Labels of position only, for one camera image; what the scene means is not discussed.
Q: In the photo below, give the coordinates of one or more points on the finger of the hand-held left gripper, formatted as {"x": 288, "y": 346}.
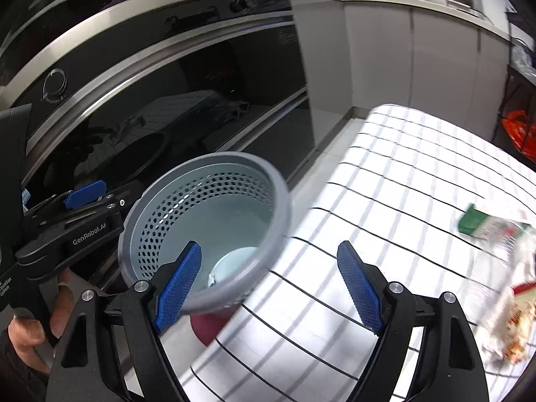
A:
{"x": 83, "y": 194}

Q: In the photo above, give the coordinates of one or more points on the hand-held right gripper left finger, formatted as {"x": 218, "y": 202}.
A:
{"x": 180, "y": 284}

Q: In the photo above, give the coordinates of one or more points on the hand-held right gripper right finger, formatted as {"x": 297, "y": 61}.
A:
{"x": 360, "y": 289}

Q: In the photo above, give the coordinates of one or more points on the white paper cup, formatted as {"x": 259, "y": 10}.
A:
{"x": 234, "y": 264}

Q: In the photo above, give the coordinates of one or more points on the grey perforated plastic basket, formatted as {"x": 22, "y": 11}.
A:
{"x": 209, "y": 201}

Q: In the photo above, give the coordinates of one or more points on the green wet wipes pack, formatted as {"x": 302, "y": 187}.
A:
{"x": 471, "y": 222}

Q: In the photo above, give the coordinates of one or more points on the clear printed plastic wrapper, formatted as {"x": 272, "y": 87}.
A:
{"x": 515, "y": 322}

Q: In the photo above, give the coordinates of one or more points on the person's left forearm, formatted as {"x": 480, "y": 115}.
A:
{"x": 19, "y": 383}

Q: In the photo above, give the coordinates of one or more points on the person's left hand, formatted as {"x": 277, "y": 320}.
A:
{"x": 63, "y": 310}

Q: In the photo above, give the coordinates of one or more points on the dark red round object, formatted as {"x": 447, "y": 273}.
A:
{"x": 209, "y": 326}

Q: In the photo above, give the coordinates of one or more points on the white checked tablecloth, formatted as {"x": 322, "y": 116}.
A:
{"x": 398, "y": 176}

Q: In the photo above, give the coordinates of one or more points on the black integrated stove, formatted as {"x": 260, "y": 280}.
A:
{"x": 209, "y": 92}

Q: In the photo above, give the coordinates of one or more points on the black wok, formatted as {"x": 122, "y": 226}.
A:
{"x": 90, "y": 2}

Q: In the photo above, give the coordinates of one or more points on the orange plastic bag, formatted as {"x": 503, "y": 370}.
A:
{"x": 516, "y": 130}

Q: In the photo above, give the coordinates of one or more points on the white kitchen cabinets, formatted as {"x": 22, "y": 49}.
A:
{"x": 377, "y": 58}

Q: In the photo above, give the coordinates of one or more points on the black metal rack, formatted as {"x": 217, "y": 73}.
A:
{"x": 508, "y": 92}

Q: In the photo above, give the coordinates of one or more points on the clear plastic bags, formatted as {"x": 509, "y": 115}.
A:
{"x": 523, "y": 58}

